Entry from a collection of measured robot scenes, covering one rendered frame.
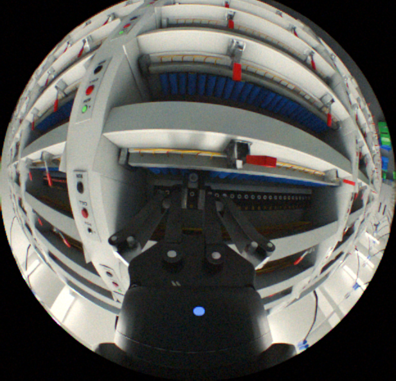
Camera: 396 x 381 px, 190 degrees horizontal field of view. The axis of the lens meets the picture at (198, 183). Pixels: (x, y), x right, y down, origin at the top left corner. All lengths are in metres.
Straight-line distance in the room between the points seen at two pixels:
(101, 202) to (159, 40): 0.29
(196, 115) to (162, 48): 0.18
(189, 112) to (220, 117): 0.04
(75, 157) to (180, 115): 0.17
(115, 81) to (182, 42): 0.14
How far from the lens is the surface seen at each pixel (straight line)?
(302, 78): 0.35
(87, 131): 0.21
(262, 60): 0.30
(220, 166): 0.19
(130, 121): 0.17
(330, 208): 0.54
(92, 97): 0.23
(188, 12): 0.45
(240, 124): 0.16
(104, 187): 0.20
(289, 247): 0.29
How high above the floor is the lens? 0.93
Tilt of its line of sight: 12 degrees up
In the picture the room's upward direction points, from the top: 175 degrees counter-clockwise
